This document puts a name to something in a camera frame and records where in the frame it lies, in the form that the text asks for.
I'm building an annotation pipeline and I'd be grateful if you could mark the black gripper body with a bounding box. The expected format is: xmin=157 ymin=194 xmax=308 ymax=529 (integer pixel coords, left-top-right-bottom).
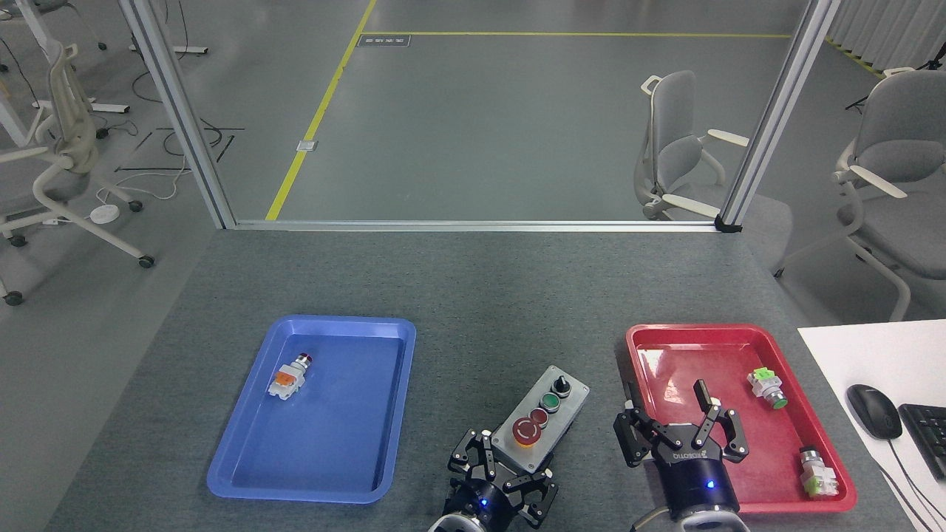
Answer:
xmin=442 ymin=479 xmax=523 ymax=532
xmin=652 ymin=421 xmax=740 ymax=518

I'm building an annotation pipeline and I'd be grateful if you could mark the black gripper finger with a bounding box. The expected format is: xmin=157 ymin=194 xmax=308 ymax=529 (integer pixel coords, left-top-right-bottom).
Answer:
xmin=692 ymin=379 xmax=749 ymax=464
xmin=447 ymin=428 xmax=497 ymax=485
xmin=613 ymin=402 xmax=684 ymax=469
xmin=501 ymin=465 xmax=559 ymax=528

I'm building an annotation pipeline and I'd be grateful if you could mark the grey four-button control box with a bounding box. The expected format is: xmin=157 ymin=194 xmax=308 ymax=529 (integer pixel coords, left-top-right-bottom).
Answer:
xmin=490 ymin=364 xmax=591 ymax=474

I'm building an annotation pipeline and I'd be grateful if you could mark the red plastic tray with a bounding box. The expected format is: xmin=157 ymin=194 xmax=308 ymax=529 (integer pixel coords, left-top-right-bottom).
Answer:
xmin=625 ymin=323 xmax=858 ymax=515

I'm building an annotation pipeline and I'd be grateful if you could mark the blue plastic tray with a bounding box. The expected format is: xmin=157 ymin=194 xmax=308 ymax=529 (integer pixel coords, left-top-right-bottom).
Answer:
xmin=206 ymin=315 xmax=417 ymax=505

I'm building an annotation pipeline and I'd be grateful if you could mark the black computer mouse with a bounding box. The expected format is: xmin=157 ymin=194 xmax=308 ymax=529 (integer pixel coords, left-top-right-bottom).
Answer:
xmin=845 ymin=383 xmax=904 ymax=441

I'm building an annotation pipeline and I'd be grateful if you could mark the white side desk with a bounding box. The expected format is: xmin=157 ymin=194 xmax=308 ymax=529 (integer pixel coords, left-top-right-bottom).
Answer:
xmin=797 ymin=319 xmax=946 ymax=532

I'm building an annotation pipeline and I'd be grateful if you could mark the black keyboard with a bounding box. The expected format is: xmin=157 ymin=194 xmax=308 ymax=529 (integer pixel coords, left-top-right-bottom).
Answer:
xmin=897 ymin=403 xmax=946 ymax=482

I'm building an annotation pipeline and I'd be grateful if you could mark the grey office chair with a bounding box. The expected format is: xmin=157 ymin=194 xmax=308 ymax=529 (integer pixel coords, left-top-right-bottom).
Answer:
xmin=633 ymin=70 xmax=750 ymax=221
xmin=773 ymin=68 xmax=946 ymax=322

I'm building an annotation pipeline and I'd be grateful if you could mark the white mesh office chair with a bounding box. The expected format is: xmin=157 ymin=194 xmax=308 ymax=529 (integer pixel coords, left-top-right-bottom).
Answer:
xmin=0 ymin=41 xmax=156 ymax=307

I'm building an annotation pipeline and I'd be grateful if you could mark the green-capped push button switch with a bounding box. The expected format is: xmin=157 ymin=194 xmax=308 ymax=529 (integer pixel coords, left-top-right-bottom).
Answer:
xmin=746 ymin=366 xmax=789 ymax=411

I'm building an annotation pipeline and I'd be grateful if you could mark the silver-capped push button switch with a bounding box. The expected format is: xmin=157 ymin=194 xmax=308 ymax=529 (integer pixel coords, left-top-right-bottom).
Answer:
xmin=798 ymin=446 xmax=840 ymax=498

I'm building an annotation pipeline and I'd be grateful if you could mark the black mouse cable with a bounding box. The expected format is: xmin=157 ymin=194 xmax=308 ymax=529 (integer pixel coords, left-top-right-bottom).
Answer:
xmin=872 ymin=439 xmax=939 ymax=532

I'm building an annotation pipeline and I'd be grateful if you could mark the red-capped push button switch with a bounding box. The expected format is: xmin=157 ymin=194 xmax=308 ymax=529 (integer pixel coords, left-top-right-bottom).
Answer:
xmin=272 ymin=354 xmax=313 ymax=400

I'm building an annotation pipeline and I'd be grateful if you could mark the silver aluminium frame crossbar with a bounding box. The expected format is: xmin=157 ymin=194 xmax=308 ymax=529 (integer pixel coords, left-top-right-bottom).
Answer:
xmin=234 ymin=219 xmax=722 ymax=233

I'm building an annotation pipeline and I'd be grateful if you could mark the silver aluminium frame post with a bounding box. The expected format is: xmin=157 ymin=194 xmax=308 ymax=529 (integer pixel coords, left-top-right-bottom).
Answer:
xmin=118 ymin=0 xmax=237 ymax=230
xmin=714 ymin=0 xmax=843 ymax=234

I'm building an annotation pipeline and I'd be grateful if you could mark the black floor cable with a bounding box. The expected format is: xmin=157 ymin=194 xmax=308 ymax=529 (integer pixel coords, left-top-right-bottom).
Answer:
xmin=115 ymin=70 xmax=246 ymax=172

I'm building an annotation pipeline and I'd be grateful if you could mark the white floor cable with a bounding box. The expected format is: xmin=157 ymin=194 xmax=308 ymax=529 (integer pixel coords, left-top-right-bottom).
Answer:
xmin=96 ymin=168 xmax=194 ymax=208

